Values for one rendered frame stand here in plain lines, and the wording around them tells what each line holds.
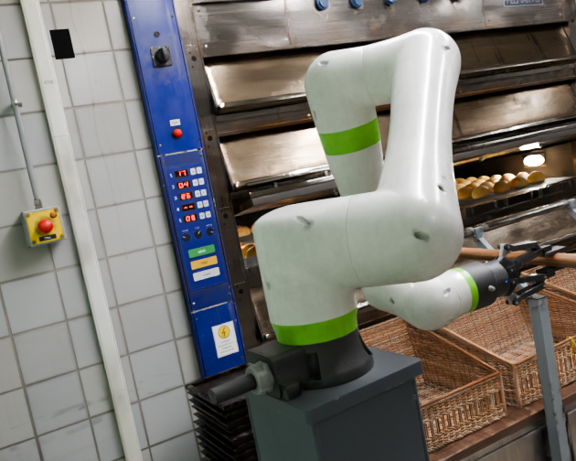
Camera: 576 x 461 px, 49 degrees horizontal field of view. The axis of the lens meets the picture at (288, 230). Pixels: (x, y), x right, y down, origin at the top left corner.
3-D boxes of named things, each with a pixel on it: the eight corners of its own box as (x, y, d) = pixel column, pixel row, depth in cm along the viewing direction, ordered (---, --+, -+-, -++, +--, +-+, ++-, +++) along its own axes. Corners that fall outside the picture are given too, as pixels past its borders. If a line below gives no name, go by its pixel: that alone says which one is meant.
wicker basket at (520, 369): (420, 379, 247) (408, 311, 244) (518, 337, 273) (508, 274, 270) (520, 411, 204) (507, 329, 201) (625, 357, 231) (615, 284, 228)
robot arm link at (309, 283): (365, 342, 84) (339, 200, 82) (259, 348, 90) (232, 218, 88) (387, 313, 96) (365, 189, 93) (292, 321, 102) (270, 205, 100)
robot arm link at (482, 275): (485, 316, 121) (477, 269, 120) (443, 308, 131) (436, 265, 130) (507, 307, 124) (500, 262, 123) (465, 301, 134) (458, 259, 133)
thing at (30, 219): (27, 246, 181) (19, 212, 180) (63, 239, 186) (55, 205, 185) (30, 247, 175) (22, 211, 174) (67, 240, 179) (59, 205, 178)
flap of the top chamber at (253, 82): (216, 114, 207) (198, 62, 211) (574, 62, 289) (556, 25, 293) (220, 107, 204) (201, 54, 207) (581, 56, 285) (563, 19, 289)
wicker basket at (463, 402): (289, 434, 221) (273, 358, 218) (415, 381, 245) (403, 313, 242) (368, 486, 177) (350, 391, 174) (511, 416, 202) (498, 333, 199)
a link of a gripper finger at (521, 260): (496, 273, 132) (495, 267, 132) (532, 252, 137) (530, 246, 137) (510, 274, 129) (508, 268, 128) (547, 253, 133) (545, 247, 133)
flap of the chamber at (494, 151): (253, 206, 198) (230, 217, 216) (612, 125, 280) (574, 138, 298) (250, 198, 198) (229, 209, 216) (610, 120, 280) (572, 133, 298)
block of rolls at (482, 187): (396, 202, 337) (394, 192, 336) (462, 186, 358) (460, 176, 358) (480, 198, 283) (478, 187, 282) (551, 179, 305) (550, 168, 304)
